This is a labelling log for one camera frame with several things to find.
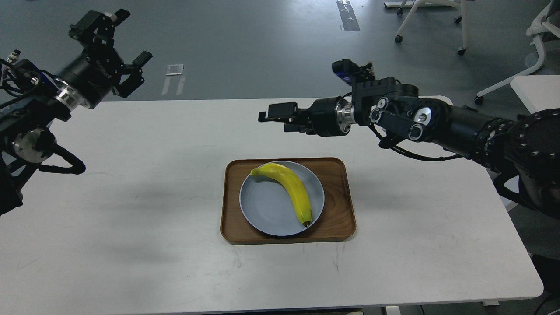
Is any white side table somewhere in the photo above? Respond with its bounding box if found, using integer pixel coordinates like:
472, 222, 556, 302
510, 74, 560, 114

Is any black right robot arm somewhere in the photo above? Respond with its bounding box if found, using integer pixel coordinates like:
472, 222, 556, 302
258, 59, 560, 219

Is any light blue plate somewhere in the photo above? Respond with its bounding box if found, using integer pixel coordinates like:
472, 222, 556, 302
239, 160, 325, 237

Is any yellow banana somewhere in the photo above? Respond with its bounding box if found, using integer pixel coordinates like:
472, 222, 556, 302
250, 163, 313, 228

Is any white rolling stand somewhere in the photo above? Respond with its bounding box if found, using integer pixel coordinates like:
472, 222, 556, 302
384, 0, 468, 56

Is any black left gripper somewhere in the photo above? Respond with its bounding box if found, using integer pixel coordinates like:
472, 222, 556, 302
56, 9, 153, 109

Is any grey floor tape strip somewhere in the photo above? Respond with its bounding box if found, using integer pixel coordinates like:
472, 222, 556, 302
336, 0, 361, 32

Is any brown wooden tray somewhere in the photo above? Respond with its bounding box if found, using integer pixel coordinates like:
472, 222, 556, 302
221, 157, 356, 245

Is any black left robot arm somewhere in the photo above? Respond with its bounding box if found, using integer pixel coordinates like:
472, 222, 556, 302
0, 9, 152, 214

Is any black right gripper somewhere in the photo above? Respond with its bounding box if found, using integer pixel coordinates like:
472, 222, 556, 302
258, 97, 352, 137

